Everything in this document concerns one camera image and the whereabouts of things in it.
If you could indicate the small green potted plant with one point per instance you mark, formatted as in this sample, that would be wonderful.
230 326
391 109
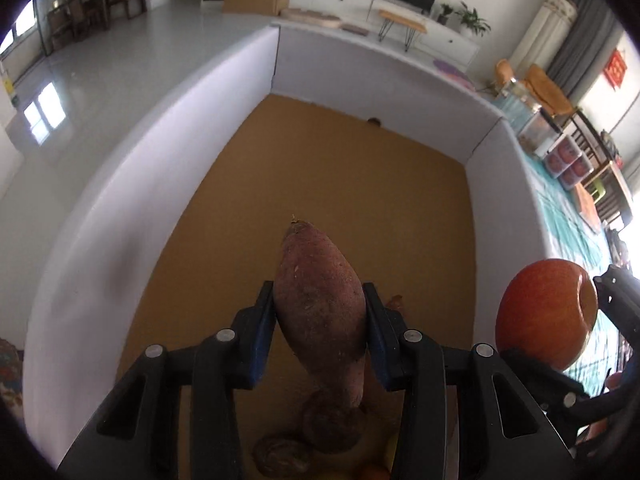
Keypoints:
445 12

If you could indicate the orange cover book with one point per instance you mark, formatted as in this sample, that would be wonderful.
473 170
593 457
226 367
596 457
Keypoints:
587 207

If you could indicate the purple mat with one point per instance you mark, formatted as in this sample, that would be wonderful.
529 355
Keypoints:
452 72

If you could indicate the red wall ornament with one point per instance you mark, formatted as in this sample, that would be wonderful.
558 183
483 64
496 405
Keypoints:
616 69

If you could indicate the wooden slat chair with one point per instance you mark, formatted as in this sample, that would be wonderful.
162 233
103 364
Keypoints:
595 145

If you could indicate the wooden board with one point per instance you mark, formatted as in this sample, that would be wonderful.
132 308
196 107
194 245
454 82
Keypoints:
312 17

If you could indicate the white standing air conditioner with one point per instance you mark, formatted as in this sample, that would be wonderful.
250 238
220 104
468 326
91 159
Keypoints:
542 30

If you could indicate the grey curtain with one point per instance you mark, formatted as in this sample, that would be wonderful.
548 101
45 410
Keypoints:
585 40

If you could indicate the large green potted plant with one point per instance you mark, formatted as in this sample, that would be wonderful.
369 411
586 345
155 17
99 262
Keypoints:
472 20

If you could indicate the teal checkered tablecloth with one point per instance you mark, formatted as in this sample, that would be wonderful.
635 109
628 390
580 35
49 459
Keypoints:
565 220

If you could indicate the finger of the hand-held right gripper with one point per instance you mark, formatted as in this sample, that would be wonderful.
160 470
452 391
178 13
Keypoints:
620 305
540 377

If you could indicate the small dark water chestnut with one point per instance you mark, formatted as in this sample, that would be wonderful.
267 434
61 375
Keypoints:
280 455

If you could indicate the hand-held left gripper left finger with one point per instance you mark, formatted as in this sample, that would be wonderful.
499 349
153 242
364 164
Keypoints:
260 340

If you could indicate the cardboard box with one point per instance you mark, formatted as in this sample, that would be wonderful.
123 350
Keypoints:
255 2

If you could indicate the orange tangerine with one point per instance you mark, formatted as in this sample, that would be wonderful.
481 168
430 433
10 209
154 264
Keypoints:
374 472

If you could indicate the clear jar with gold lid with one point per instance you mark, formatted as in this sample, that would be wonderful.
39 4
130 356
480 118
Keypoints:
517 105

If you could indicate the orange label can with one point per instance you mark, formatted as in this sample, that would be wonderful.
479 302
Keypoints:
575 172
562 152

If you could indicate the wooden hairpin leg table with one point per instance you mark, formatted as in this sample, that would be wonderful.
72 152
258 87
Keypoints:
400 20

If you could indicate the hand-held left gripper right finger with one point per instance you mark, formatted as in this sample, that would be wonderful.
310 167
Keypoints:
377 340

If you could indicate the large sweet potato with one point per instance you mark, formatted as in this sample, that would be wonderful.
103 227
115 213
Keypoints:
320 310

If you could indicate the large dark water chestnut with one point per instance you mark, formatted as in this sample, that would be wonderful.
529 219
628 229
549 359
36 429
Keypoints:
332 425

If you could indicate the white box with brown bottom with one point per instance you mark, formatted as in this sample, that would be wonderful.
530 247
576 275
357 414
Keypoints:
350 185

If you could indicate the orange chair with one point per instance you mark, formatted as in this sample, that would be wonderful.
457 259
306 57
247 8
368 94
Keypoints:
545 87

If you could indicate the green apple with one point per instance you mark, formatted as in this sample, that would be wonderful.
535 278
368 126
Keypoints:
391 450

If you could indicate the patterned rug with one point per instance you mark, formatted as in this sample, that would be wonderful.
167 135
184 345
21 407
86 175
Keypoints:
10 385

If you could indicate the clear container with black lid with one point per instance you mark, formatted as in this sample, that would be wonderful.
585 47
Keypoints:
540 132

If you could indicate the red apple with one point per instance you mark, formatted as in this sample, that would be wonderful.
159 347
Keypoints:
542 310

